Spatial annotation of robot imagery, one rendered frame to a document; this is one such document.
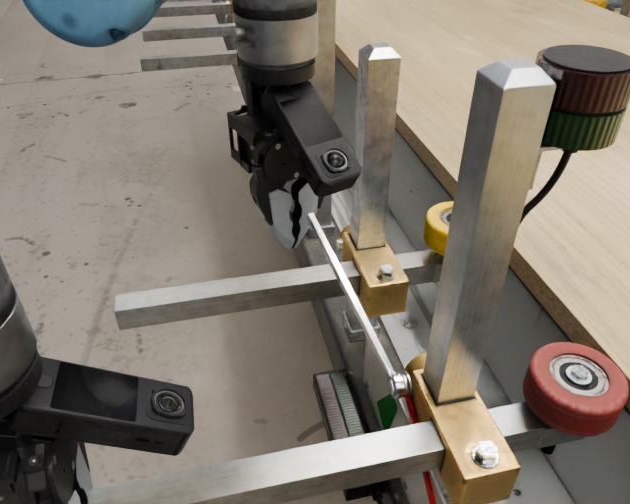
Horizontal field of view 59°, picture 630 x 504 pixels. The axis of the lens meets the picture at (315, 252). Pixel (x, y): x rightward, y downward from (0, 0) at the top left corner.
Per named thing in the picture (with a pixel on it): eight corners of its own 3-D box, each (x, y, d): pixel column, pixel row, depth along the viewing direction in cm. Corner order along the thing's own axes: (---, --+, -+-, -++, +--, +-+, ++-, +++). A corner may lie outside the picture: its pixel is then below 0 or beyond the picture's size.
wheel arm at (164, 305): (120, 337, 64) (112, 309, 61) (122, 317, 67) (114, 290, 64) (468, 282, 72) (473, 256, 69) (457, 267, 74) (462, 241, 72)
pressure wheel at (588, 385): (531, 495, 50) (566, 417, 43) (490, 423, 56) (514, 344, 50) (608, 477, 52) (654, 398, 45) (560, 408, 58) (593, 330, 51)
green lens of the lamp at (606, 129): (552, 155, 34) (561, 121, 33) (504, 116, 39) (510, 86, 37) (636, 145, 35) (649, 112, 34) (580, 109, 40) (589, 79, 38)
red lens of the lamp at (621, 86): (562, 116, 33) (573, 80, 31) (511, 81, 37) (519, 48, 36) (650, 108, 34) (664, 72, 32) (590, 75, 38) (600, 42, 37)
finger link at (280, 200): (271, 228, 67) (267, 160, 61) (296, 253, 63) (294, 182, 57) (248, 237, 66) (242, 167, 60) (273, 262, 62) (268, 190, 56)
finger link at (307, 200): (293, 221, 68) (291, 153, 63) (319, 244, 64) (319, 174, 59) (271, 228, 67) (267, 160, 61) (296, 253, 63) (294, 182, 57)
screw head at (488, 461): (479, 471, 44) (482, 462, 43) (467, 448, 46) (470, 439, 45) (503, 465, 44) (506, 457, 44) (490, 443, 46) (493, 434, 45)
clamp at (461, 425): (454, 512, 47) (464, 479, 43) (399, 388, 57) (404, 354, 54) (515, 498, 48) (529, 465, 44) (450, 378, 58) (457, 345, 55)
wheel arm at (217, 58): (142, 75, 144) (139, 58, 141) (143, 70, 146) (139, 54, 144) (305, 62, 152) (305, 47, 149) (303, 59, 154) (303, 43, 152)
